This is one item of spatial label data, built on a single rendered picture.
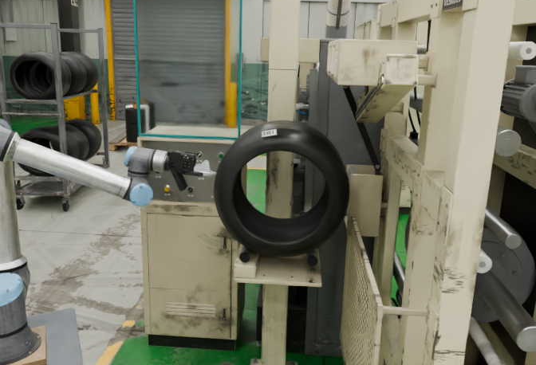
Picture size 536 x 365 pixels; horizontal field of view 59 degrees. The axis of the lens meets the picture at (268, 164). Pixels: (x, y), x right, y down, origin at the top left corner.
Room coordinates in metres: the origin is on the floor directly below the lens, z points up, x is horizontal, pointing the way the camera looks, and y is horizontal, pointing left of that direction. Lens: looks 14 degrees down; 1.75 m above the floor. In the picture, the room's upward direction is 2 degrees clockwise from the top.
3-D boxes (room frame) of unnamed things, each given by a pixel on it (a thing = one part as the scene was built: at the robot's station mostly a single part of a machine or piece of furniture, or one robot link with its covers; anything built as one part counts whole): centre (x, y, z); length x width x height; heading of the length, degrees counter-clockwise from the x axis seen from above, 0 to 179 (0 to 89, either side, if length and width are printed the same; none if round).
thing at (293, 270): (2.00, -0.06, 0.80); 0.37 x 0.36 x 0.02; 87
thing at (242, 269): (2.01, 0.08, 0.84); 0.36 x 0.09 x 0.06; 177
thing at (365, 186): (2.20, -0.46, 1.05); 0.20 x 0.15 x 0.30; 177
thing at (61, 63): (5.39, 2.38, 0.96); 1.36 x 0.71 x 1.92; 176
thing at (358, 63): (1.86, -0.35, 1.71); 0.61 x 0.25 x 0.15; 177
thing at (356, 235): (1.75, -0.38, 0.65); 0.90 x 0.02 x 0.70; 177
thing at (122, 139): (8.40, 2.30, 0.38); 1.20 x 0.80 x 0.76; 4
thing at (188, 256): (2.68, 0.42, 0.63); 0.56 x 0.41 x 1.27; 87
